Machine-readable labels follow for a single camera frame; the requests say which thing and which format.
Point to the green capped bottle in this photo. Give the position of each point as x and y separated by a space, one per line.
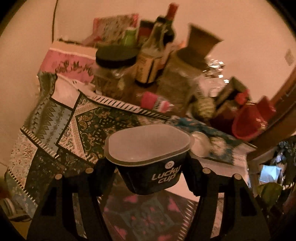
130 37

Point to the red tin can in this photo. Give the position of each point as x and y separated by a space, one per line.
146 31

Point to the floral printed box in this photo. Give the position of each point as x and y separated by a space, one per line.
115 25

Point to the beige wall switch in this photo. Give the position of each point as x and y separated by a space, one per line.
289 57

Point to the white paper sheet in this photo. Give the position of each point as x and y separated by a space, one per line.
69 88

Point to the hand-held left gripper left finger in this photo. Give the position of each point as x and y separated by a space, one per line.
101 180

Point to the black plastic cup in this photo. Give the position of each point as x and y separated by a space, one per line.
148 166

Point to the dark wine bottle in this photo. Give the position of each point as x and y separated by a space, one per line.
170 25

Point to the brown wooden door frame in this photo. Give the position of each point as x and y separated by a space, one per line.
282 104

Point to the brown labelled glass bottle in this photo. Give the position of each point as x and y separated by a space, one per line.
148 62

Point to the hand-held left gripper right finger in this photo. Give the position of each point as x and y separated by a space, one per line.
194 180

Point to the brown paper bag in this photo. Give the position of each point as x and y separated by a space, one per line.
180 81

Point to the white shopping bag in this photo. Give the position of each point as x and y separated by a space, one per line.
270 173

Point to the shiny foil wrappers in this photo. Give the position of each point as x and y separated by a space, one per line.
214 67

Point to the pink embroidered cloth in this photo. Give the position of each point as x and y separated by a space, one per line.
67 63

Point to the dark gold-edged box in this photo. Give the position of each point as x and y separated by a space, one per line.
232 91

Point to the patchwork patterned tablecloth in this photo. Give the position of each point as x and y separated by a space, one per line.
76 129

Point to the green textured ball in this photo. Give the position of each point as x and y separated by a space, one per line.
204 108

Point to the thin bamboo stick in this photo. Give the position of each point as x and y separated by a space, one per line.
54 20

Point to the black-lidded glass jar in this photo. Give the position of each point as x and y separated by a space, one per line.
113 69

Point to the pink and white tube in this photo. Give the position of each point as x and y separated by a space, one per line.
155 102

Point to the brown ceramic pot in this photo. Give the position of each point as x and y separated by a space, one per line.
201 39

